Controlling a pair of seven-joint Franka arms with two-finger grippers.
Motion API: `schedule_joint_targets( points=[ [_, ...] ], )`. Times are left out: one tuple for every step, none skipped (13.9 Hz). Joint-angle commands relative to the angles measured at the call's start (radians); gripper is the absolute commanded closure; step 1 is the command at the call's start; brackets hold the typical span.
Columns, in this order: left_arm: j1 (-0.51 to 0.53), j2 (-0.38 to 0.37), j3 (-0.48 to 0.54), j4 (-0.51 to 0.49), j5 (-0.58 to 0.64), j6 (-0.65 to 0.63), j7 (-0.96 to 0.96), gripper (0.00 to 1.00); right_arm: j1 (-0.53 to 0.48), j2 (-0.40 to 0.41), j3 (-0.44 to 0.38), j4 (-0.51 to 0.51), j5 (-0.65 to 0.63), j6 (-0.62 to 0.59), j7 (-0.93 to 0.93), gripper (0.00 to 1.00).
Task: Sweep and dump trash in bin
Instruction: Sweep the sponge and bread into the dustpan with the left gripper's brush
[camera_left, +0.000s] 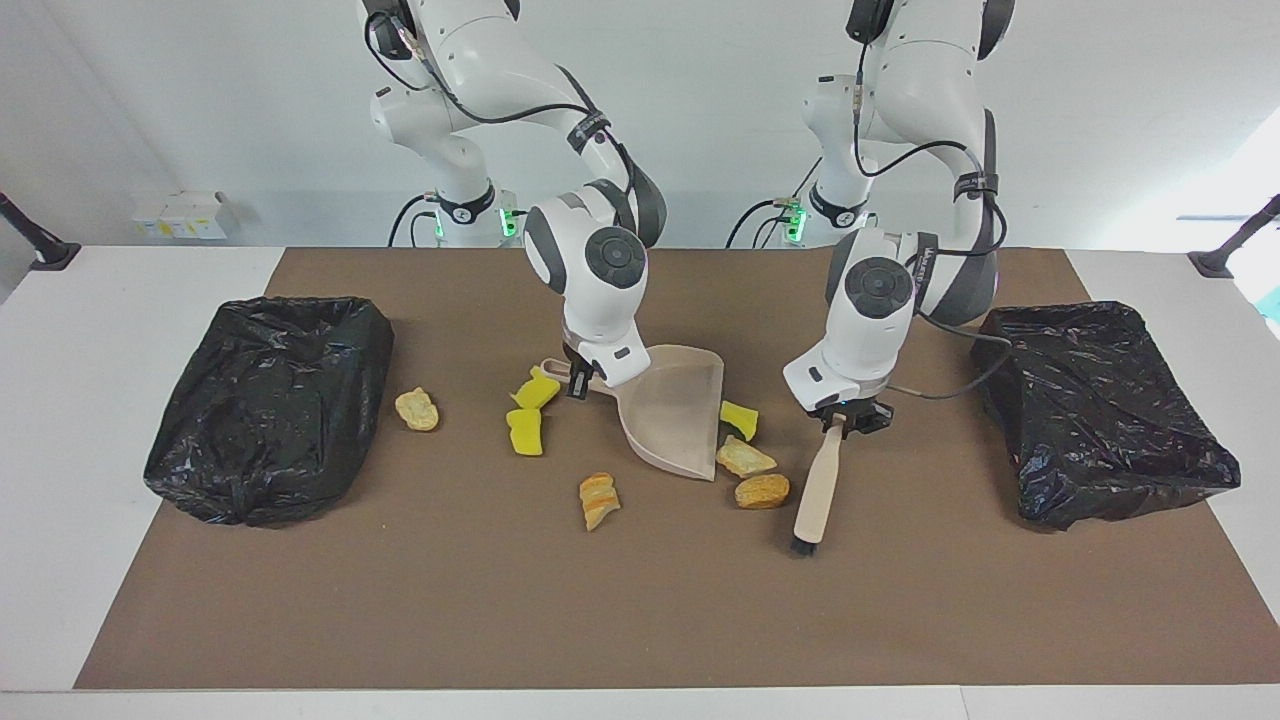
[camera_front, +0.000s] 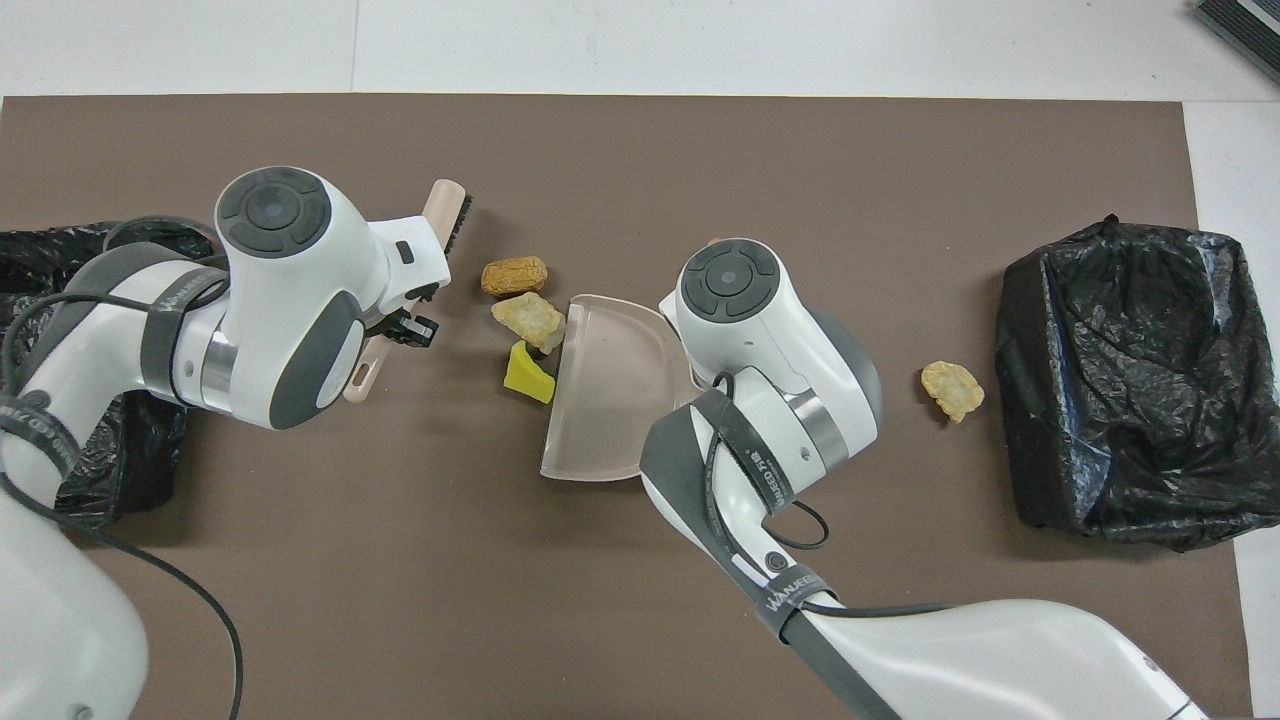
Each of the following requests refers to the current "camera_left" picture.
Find beige hand brush black bristles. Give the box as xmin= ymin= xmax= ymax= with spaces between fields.
xmin=790 ymin=415 xmax=849 ymax=558

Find orange striped toy croissant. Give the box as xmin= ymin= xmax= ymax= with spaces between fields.
xmin=579 ymin=472 xmax=622 ymax=532

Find black camera stand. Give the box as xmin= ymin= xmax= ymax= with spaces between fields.
xmin=1188 ymin=194 xmax=1280 ymax=279
xmin=0 ymin=190 xmax=82 ymax=271

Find brown table mat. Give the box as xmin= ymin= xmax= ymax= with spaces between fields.
xmin=75 ymin=247 xmax=1280 ymax=691

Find black base cable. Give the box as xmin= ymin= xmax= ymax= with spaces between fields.
xmin=388 ymin=193 xmax=441 ymax=248
xmin=725 ymin=158 xmax=826 ymax=249

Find beige plastic dustpan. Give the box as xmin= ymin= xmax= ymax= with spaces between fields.
xmin=540 ymin=344 xmax=725 ymax=483

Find white wall boxes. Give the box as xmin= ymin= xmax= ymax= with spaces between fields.
xmin=133 ymin=191 xmax=231 ymax=241

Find black bag lined trash bin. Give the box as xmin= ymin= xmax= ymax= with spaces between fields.
xmin=143 ymin=295 xmax=395 ymax=528
xmin=970 ymin=301 xmax=1242 ymax=532

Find black left base cable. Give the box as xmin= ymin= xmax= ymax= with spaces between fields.
xmin=725 ymin=158 xmax=826 ymax=249

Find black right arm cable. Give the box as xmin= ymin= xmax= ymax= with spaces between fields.
xmin=362 ymin=0 xmax=641 ymax=216

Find brown toy bread loaf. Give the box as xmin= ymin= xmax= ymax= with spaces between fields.
xmin=734 ymin=473 xmax=791 ymax=510

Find pale beige toy cookie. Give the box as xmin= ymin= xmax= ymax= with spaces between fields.
xmin=394 ymin=387 xmax=441 ymax=433

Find black right base cable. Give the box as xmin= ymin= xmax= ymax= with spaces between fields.
xmin=388 ymin=193 xmax=441 ymax=248

